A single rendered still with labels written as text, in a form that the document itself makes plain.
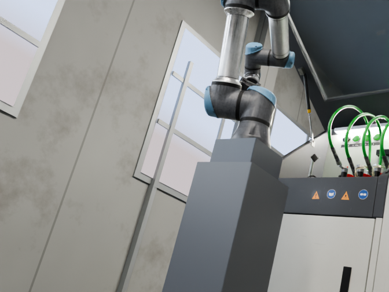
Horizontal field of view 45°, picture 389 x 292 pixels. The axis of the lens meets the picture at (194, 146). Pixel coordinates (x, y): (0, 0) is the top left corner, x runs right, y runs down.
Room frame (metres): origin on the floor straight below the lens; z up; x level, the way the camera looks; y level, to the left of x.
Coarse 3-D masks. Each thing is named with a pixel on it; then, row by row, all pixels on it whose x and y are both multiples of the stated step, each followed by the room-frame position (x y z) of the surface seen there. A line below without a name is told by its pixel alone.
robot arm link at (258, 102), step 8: (248, 88) 1.60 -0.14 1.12; (256, 88) 1.57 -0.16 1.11; (264, 88) 1.56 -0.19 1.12; (240, 96) 1.58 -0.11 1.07; (248, 96) 1.57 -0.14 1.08; (256, 96) 1.56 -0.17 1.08; (264, 96) 1.56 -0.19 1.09; (272, 96) 1.57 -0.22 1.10; (240, 104) 1.58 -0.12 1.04; (248, 104) 1.57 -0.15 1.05; (256, 104) 1.56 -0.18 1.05; (264, 104) 1.56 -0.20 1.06; (272, 104) 1.57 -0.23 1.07; (240, 112) 1.60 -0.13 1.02; (248, 112) 1.57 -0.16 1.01; (256, 112) 1.56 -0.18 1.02; (264, 112) 1.56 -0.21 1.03; (272, 112) 1.58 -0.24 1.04; (264, 120) 1.56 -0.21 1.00; (272, 120) 1.60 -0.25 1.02
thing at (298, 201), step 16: (288, 192) 1.98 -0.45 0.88; (304, 192) 1.91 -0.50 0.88; (336, 192) 1.80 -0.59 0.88; (352, 192) 1.74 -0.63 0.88; (288, 208) 1.97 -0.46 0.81; (304, 208) 1.90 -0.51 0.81; (320, 208) 1.84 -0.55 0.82; (336, 208) 1.79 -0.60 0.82; (352, 208) 1.73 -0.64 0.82; (368, 208) 1.68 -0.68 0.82
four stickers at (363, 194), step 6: (312, 192) 1.88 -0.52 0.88; (318, 192) 1.86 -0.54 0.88; (330, 192) 1.82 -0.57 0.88; (342, 192) 1.78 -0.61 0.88; (348, 192) 1.75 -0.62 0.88; (360, 192) 1.72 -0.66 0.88; (366, 192) 1.70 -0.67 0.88; (312, 198) 1.88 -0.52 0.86; (318, 198) 1.86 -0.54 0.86; (330, 198) 1.81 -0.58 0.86; (342, 198) 1.77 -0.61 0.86; (348, 198) 1.75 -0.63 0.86; (360, 198) 1.71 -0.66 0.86; (366, 198) 1.69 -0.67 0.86
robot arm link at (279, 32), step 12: (264, 0) 1.47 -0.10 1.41; (276, 0) 1.47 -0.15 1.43; (288, 0) 1.50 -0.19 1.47; (276, 12) 1.52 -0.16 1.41; (288, 12) 1.54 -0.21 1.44; (276, 24) 1.60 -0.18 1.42; (276, 36) 1.67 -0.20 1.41; (288, 36) 1.70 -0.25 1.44; (276, 48) 1.74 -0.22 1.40; (288, 48) 1.76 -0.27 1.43; (276, 60) 1.82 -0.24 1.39; (288, 60) 1.81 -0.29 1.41
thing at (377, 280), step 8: (384, 208) 1.64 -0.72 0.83; (384, 216) 1.63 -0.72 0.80; (384, 224) 1.63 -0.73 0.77; (384, 232) 1.63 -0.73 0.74; (384, 240) 1.62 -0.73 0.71; (384, 248) 1.62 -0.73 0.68; (384, 256) 1.62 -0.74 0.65; (384, 264) 1.61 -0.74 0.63; (376, 272) 1.63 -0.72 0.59; (384, 272) 1.61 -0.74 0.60; (376, 280) 1.63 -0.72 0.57; (384, 280) 1.61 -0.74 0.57; (376, 288) 1.63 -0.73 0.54; (384, 288) 1.60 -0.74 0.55
